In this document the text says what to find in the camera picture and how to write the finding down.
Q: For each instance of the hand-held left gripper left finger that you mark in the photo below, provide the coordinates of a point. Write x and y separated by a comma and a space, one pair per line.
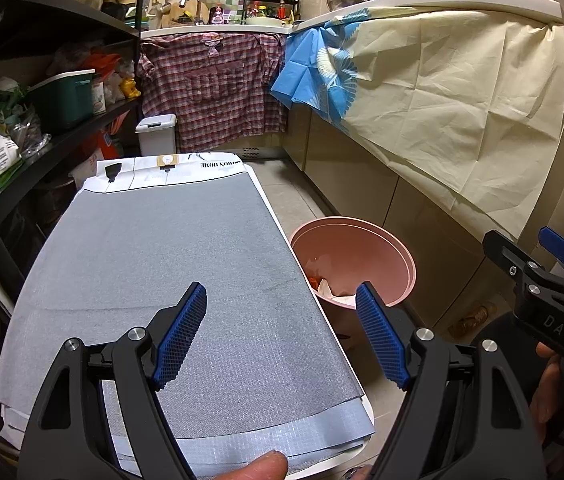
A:
181, 335

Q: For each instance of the yellow figure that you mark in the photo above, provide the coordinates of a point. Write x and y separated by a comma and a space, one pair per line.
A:
130, 88

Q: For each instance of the plaid shirt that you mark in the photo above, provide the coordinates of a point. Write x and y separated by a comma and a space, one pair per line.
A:
211, 90

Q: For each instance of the black shelf rack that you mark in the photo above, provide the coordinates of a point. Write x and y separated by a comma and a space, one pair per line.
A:
61, 20

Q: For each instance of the orange plastic bag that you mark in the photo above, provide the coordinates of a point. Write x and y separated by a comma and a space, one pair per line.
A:
101, 65

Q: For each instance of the pink bottle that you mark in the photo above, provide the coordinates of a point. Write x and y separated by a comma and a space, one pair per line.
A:
216, 14

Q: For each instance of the person's left hand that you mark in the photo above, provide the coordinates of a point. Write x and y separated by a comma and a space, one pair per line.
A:
252, 467

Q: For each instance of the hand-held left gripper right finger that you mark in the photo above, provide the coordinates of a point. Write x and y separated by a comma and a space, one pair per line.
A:
379, 335

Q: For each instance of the orange printed bag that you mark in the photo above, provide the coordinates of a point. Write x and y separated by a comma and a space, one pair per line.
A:
109, 145

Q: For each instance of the cream and blue printed cloth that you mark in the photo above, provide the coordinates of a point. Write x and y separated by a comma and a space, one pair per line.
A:
437, 95

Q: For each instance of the white lidded bin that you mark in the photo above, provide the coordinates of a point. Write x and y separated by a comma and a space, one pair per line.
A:
156, 135

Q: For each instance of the white jar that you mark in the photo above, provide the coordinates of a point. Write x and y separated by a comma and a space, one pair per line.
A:
98, 95

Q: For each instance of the brown sandal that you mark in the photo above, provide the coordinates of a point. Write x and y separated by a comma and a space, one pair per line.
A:
469, 321

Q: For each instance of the white printed paper sheet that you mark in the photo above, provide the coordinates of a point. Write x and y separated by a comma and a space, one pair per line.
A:
141, 175

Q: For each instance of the pink plastic trash bin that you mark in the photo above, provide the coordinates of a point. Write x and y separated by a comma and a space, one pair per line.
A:
352, 245

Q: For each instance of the grey table mat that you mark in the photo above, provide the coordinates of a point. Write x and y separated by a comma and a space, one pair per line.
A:
161, 240

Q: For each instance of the white bowl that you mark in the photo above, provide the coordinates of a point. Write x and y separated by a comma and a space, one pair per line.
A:
262, 21

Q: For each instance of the green storage box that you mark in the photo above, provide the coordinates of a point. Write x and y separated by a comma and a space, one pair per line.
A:
64, 102

